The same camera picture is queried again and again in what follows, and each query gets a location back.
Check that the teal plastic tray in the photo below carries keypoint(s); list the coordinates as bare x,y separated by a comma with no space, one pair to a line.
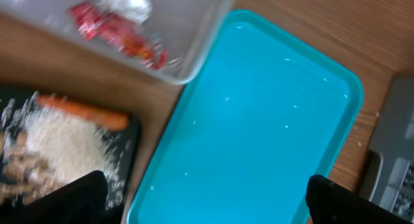
265,113

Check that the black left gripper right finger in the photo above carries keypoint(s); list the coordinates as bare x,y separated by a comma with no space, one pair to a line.
330,203

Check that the black tray bin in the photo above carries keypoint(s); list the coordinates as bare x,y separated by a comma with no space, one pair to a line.
122,144

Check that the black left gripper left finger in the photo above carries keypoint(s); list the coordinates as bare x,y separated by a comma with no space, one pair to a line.
81,201

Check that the red snack wrapper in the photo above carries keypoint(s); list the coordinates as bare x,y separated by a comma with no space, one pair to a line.
118,32

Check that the crumpled white tissue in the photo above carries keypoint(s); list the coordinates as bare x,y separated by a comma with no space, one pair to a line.
134,10

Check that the peanut shells pile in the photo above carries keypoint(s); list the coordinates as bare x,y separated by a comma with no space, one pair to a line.
25,176

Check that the pile of rice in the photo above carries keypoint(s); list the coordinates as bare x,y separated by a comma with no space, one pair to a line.
73,146

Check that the clear plastic bin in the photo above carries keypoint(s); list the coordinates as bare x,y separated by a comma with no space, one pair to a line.
184,28

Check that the grey plastic dishwasher rack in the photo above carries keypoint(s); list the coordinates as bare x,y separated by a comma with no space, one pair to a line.
388,178

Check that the orange carrot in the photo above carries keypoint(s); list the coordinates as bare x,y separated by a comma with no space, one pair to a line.
112,120

